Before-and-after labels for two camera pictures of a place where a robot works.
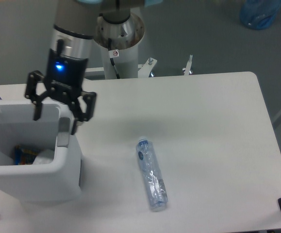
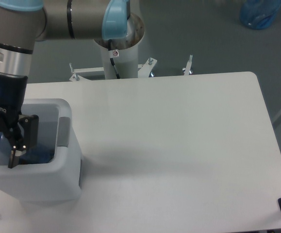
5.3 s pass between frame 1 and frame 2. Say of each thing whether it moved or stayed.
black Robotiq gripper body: moved
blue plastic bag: stayed
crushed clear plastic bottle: moved
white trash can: stayed
